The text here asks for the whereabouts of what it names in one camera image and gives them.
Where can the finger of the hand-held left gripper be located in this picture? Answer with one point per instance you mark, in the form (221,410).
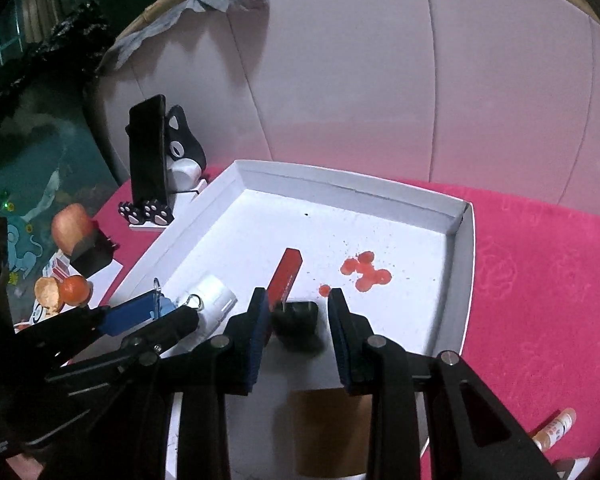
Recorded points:
(65,330)
(170,327)

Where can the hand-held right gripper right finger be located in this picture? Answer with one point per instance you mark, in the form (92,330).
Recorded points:
(339,345)

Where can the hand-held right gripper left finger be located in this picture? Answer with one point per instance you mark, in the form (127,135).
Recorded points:
(257,345)

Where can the black plug adapter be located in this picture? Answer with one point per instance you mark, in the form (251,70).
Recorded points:
(297,322)

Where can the white cardboard box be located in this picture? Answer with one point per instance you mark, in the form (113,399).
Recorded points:
(280,220)

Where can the amber medicine bottle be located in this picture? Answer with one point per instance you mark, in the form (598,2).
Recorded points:
(555,430)

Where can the orange tangerine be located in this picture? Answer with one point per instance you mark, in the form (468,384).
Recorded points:
(75,290)

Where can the white plastic bottle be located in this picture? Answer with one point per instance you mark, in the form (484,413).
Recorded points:
(212,292)

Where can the red lighter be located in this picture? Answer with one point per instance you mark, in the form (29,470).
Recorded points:
(285,275)

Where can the small black box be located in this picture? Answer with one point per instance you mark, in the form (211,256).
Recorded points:
(92,257)

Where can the brown cardboard tube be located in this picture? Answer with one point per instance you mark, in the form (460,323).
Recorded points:
(330,430)

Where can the teal cartoon printed cloth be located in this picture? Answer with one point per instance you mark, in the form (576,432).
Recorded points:
(22,252)

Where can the red apple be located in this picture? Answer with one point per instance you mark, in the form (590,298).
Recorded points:
(70,227)

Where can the black smartphone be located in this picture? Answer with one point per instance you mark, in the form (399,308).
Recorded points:
(147,150)

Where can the black cat phone stand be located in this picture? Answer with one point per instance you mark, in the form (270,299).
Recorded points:
(185,147)

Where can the black plastic bag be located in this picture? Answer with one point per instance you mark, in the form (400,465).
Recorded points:
(55,45)

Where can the bamboo rail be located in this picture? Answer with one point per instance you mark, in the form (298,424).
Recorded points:
(152,10)

